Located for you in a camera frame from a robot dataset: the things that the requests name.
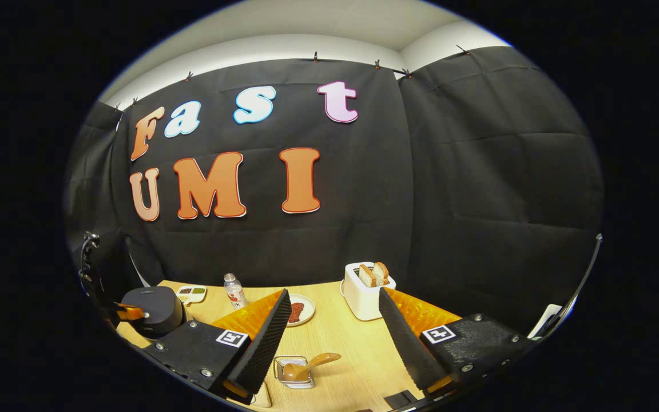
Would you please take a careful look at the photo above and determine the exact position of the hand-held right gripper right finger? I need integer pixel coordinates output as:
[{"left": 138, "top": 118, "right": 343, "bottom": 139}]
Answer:
[{"left": 378, "top": 286, "right": 536, "bottom": 401}]

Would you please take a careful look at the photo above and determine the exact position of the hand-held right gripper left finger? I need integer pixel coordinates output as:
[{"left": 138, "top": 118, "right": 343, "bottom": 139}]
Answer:
[{"left": 141, "top": 288, "right": 293, "bottom": 406}]

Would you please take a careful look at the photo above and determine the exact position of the dark grey rice cooker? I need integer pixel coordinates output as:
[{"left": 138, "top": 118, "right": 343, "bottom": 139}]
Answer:
[{"left": 121, "top": 286, "right": 187, "bottom": 339}]

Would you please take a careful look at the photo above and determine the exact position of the wooden spoon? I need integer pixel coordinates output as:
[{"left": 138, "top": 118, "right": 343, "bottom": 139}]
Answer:
[{"left": 282, "top": 352, "right": 342, "bottom": 383}]

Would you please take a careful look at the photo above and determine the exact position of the metal wire chopstick holder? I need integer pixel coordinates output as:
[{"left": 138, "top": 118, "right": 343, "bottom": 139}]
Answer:
[{"left": 273, "top": 355, "right": 317, "bottom": 390}]

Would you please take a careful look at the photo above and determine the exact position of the black table clamp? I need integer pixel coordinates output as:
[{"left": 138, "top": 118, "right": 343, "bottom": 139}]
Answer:
[{"left": 384, "top": 389, "right": 419, "bottom": 410}]

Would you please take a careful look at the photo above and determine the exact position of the clear bottle with red label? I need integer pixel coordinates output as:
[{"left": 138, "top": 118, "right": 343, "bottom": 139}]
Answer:
[{"left": 224, "top": 273, "right": 248, "bottom": 310}]

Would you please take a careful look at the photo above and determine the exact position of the white round plate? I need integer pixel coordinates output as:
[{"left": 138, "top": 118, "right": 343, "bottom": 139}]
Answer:
[{"left": 285, "top": 294, "right": 316, "bottom": 327}]

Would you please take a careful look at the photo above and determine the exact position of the white toaster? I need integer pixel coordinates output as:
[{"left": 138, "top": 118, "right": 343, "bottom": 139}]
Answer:
[{"left": 341, "top": 262, "right": 397, "bottom": 321}]

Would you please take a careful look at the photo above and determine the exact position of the white divided dish of beans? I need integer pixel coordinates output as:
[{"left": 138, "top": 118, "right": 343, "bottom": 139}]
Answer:
[{"left": 176, "top": 284, "right": 208, "bottom": 305}]

